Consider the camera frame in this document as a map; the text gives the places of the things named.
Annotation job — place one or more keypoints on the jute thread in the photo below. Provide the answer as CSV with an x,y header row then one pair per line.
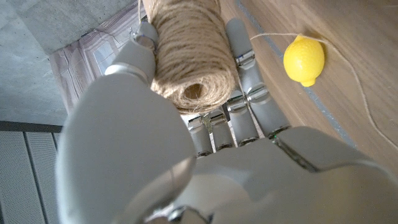
x,y
357,81

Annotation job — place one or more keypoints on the jute twine spool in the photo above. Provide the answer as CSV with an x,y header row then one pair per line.
x,y
192,49

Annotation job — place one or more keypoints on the printed window backdrop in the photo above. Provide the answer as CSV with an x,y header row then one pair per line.
x,y
77,65

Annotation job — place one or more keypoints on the yellow toy lemon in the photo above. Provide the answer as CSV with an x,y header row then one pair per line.
x,y
303,60

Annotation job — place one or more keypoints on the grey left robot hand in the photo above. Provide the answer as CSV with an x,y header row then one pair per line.
x,y
130,149

